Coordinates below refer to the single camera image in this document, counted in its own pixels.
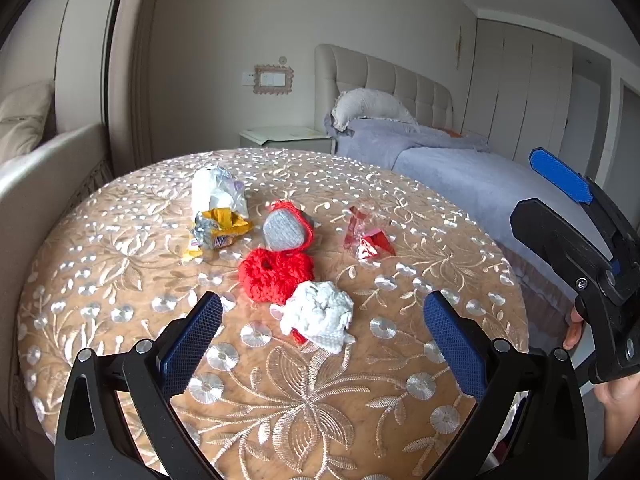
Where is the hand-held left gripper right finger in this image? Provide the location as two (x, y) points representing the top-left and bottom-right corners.
(422, 290), (590, 480)

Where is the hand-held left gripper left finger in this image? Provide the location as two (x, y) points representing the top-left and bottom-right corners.
(54, 291), (224, 480)

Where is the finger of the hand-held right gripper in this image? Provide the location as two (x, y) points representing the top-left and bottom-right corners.
(529, 147), (640, 261)
(510, 199), (617, 302)

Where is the red knit slipper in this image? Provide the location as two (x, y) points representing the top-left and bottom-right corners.
(238, 247), (316, 305)

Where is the yellow snack wrapper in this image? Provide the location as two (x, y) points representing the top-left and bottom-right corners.
(182, 207), (255, 261)

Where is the red foil wrapper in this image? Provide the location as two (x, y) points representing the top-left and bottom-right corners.
(343, 205), (397, 261)

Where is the white knit item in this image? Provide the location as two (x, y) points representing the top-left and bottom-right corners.
(279, 280), (357, 354)

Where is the grey knit pouch red trim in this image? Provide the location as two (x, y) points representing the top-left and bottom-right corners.
(262, 200), (317, 252)

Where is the white plastic bag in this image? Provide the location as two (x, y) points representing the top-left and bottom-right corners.
(191, 166), (249, 222)

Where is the person's right hand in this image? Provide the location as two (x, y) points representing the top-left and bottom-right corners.
(562, 306), (640, 458)

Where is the beige wardrobe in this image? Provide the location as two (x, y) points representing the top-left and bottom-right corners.
(462, 17), (614, 196)

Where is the bed with grey blanket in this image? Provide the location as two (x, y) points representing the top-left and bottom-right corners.
(324, 119), (601, 307)

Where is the beige padded bed headboard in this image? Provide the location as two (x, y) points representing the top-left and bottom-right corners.
(314, 43), (455, 136)

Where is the white ruffled pillow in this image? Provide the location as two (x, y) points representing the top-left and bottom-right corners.
(332, 88), (419, 134)

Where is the white nightstand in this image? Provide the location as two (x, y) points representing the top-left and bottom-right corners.
(239, 126), (335, 154)

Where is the beige cushion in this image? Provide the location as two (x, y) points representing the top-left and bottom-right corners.
(0, 80), (56, 164)

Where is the framed wall switch panel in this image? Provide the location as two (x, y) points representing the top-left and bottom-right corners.
(254, 63), (293, 96)

